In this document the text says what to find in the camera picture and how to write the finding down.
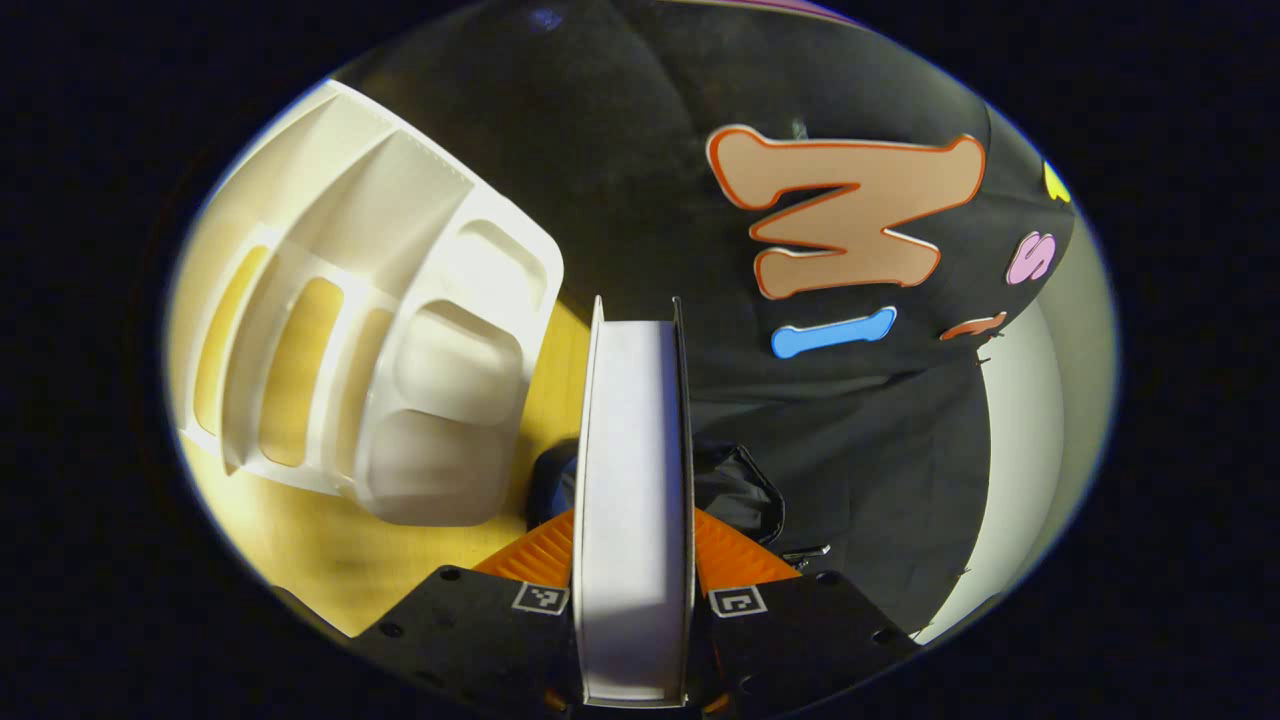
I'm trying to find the black backdrop cloth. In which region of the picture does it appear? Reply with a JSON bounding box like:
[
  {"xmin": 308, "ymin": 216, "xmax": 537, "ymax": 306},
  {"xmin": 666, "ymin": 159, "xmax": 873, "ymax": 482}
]
[{"xmin": 330, "ymin": 0, "xmax": 1076, "ymax": 636}]

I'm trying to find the white plastic bookshelf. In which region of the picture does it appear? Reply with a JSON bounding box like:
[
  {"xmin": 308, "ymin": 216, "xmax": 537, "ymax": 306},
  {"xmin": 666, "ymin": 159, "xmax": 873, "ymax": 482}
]
[{"xmin": 180, "ymin": 80, "xmax": 566, "ymax": 528}]

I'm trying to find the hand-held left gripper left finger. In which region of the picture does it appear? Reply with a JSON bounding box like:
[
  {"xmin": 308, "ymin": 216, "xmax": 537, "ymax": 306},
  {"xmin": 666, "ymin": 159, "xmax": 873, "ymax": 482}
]
[{"xmin": 360, "ymin": 510, "xmax": 581, "ymax": 716}]

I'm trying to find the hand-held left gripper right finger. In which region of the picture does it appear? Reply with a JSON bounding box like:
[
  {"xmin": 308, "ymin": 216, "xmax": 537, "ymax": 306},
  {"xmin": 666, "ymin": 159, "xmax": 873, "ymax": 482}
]
[{"xmin": 690, "ymin": 505, "xmax": 921, "ymax": 716}]

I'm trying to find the dark grey book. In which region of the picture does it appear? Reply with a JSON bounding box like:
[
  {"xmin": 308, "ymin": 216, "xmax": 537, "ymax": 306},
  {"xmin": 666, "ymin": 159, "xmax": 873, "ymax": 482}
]
[{"xmin": 573, "ymin": 295, "xmax": 696, "ymax": 706}]

